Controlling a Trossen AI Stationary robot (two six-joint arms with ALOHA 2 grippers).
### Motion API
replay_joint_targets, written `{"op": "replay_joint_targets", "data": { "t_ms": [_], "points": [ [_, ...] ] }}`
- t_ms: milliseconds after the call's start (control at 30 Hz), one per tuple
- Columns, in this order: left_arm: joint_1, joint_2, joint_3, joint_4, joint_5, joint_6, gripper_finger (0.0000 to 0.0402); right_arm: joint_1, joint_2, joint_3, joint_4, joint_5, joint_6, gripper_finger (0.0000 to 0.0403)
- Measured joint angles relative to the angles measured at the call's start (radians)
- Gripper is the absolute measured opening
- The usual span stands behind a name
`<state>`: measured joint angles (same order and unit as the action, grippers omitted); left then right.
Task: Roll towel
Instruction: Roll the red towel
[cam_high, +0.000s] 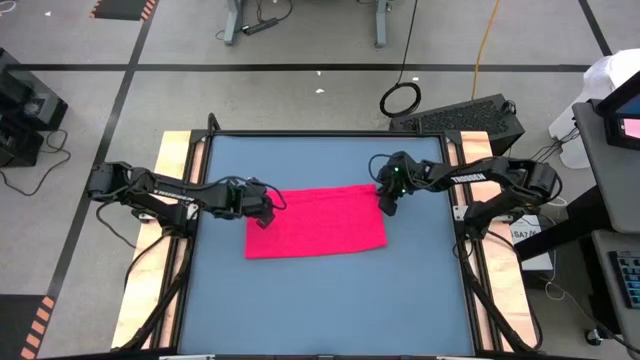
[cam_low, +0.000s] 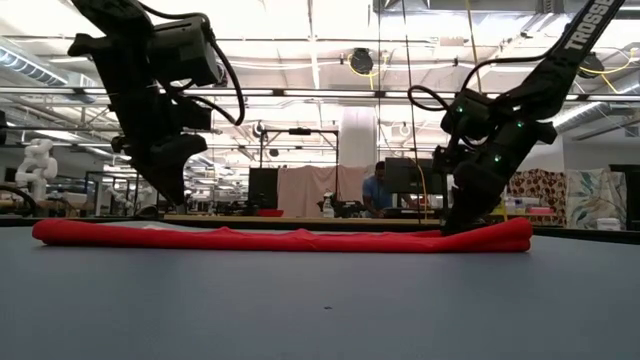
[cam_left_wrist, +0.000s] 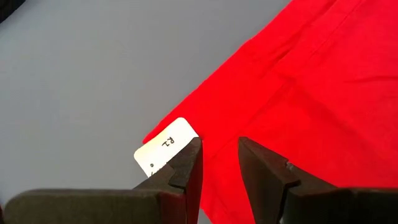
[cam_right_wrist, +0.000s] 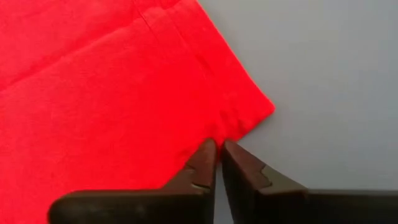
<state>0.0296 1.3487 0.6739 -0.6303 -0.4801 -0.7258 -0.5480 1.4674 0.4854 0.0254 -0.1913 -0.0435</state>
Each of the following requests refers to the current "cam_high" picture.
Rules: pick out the black perforated computer case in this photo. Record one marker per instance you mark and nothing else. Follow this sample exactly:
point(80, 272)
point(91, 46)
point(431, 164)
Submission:
point(460, 120)

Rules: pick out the black power strip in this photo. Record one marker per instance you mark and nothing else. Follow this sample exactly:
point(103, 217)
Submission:
point(260, 26)

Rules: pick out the red towel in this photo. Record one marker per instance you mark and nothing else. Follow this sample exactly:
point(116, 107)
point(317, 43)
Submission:
point(315, 222)

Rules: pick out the grey desk surface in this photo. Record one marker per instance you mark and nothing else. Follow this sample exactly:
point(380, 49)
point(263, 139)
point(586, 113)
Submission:
point(602, 280)

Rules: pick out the black caster wheel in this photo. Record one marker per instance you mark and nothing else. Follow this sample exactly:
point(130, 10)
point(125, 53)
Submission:
point(593, 336)

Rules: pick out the black keyboard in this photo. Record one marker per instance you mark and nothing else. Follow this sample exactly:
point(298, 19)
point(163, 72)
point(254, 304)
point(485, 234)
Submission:
point(627, 277)

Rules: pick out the white moulded cover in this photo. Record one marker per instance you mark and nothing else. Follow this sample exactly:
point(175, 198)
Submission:
point(600, 80)

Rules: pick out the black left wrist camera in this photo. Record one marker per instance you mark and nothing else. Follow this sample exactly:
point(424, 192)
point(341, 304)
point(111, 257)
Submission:
point(257, 199)

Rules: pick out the black tablet monitor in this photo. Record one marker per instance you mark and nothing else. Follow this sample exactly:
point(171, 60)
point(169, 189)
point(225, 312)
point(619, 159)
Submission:
point(622, 115)

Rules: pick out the silver mounting plate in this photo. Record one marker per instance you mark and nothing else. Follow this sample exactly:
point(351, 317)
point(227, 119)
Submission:
point(459, 212)

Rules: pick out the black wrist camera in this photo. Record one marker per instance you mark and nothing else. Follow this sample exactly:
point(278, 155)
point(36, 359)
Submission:
point(257, 199)
point(384, 180)

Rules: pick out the white labelled box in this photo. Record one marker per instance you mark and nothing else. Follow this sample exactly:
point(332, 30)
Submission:
point(532, 245)

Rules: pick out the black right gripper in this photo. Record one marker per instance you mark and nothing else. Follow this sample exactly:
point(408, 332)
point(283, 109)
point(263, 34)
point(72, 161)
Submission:
point(397, 195)

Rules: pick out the black cart leg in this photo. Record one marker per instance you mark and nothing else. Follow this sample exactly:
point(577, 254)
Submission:
point(555, 225)

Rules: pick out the black curved corner bracket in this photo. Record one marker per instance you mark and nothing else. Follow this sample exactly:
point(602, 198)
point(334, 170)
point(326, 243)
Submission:
point(213, 122)

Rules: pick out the light wooden side board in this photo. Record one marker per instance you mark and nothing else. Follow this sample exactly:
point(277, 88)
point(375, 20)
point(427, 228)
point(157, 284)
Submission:
point(172, 150)
point(475, 147)

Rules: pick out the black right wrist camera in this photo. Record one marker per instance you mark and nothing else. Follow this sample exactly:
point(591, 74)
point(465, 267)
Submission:
point(384, 180)

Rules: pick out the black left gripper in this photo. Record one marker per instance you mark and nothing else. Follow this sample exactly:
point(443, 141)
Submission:
point(252, 212)

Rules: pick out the black table frame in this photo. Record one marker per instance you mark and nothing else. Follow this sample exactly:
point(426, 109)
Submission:
point(325, 133)

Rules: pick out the small black equipment case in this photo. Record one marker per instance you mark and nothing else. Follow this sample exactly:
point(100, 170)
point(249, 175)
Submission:
point(20, 145)

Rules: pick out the grey cart top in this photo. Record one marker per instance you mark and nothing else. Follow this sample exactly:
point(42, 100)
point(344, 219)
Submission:
point(610, 165)

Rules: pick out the large black equipment case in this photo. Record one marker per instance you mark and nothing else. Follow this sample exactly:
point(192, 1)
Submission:
point(30, 100)

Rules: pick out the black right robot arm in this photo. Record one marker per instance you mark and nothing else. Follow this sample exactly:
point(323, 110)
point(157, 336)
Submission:
point(480, 177)

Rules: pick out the grey desk leg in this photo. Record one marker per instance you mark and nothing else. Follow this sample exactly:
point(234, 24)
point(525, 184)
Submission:
point(381, 22)
point(232, 22)

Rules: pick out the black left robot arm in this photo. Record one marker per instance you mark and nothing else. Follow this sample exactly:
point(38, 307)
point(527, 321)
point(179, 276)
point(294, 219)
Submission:
point(170, 195)

